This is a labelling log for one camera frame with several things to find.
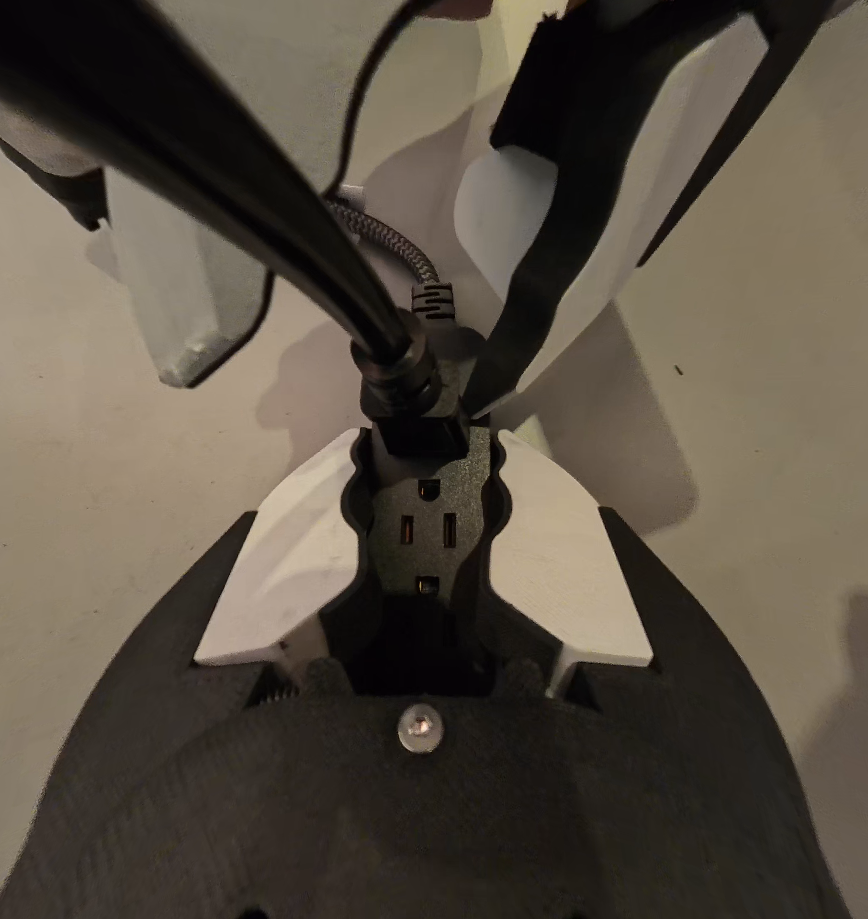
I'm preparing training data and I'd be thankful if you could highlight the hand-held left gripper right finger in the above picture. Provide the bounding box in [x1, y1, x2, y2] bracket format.
[477, 428, 656, 697]

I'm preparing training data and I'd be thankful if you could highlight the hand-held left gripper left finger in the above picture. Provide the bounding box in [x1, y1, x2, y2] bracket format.
[193, 427, 384, 696]

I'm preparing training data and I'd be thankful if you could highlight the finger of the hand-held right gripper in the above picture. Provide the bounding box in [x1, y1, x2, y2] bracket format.
[107, 0, 406, 390]
[468, 32, 774, 421]

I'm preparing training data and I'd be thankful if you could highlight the black power strip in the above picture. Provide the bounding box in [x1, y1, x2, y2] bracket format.
[348, 323, 499, 694]

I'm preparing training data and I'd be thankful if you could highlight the black power cord with plug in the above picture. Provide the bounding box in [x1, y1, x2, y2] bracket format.
[0, 0, 472, 462]

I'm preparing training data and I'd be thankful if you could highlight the braided power strip cable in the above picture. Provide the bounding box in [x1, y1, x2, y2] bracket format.
[0, 108, 456, 324]

